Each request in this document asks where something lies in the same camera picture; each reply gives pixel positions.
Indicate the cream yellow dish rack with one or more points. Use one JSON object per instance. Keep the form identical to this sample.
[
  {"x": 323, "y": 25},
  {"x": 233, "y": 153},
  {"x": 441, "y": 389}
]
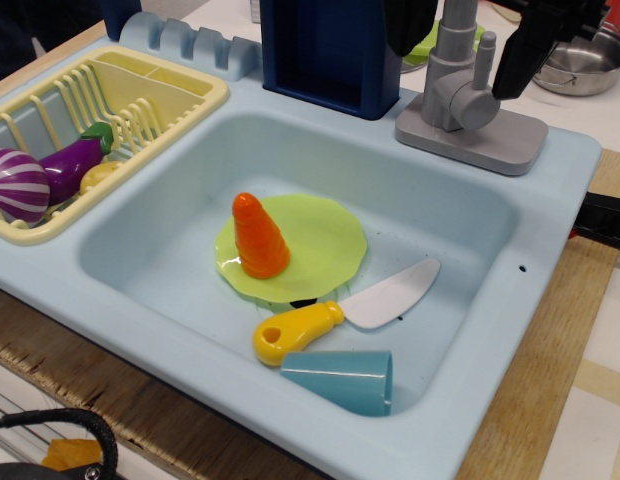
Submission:
[{"x": 149, "y": 103}]

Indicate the yellow handled toy knife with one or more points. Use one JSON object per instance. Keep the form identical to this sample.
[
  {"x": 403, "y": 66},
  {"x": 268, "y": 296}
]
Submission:
[{"x": 292, "y": 331}]

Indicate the yellow toy potato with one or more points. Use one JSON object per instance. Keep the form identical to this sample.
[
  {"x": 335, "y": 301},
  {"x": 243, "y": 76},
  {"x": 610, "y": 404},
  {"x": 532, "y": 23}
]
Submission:
[{"x": 97, "y": 174}]

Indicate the black clamp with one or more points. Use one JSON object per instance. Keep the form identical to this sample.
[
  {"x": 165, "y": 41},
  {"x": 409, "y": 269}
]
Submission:
[{"x": 599, "y": 220}]

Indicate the grey faucet lever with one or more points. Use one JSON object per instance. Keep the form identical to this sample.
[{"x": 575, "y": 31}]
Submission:
[{"x": 484, "y": 60}]

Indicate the dark blue plastic box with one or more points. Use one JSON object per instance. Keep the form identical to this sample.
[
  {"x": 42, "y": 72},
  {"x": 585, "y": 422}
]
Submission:
[{"x": 330, "y": 53}]

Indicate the green toy item behind faucet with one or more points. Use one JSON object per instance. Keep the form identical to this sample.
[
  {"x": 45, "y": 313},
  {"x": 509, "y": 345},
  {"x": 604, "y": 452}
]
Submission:
[{"x": 420, "y": 53}]

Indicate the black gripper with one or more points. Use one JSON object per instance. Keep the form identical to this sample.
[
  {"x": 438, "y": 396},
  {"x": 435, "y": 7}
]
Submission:
[{"x": 543, "y": 24}]

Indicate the teal toy cup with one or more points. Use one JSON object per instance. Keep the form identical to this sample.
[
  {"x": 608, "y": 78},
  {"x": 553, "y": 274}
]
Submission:
[{"x": 358, "y": 381}]

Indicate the grey toy faucet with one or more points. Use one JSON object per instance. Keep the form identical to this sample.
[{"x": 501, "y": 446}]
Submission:
[{"x": 453, "y": 120}]

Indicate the light blue toy sink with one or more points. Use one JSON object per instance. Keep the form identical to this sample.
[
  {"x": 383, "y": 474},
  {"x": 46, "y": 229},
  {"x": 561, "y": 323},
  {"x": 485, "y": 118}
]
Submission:
[{"x": 136, "y": 274}]

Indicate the orange toy carrot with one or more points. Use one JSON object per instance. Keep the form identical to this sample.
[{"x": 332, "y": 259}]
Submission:
[{"x": 262, "y": 249}]

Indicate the purple striped toy onion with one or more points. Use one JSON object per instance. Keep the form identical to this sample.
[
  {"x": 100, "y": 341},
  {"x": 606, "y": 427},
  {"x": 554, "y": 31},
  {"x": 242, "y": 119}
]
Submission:
[{"x": 24, "y": 187}]

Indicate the light green toy plate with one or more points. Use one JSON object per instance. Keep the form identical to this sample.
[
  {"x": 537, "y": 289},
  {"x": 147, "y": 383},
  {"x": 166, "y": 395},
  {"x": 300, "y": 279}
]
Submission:
[{"x": 326, "y": 241}]

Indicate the stainless steel pot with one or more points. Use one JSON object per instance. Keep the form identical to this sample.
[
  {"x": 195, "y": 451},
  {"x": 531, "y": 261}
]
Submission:
[{"x": 583, "y": 67}]

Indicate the purple toy eggplant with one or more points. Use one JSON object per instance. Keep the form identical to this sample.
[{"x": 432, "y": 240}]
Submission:
[{"x": 66, "y": 168}]

